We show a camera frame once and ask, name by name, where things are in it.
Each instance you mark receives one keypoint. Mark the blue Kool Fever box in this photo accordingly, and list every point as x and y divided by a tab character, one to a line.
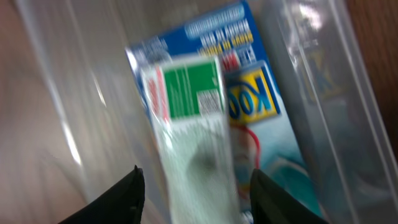
262	134

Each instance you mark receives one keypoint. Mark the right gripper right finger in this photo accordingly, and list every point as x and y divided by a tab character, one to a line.
271	204

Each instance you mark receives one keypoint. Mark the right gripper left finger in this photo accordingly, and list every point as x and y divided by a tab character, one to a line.
123	203

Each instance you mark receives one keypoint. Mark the white green medicine box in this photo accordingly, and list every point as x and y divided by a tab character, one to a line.
187	108

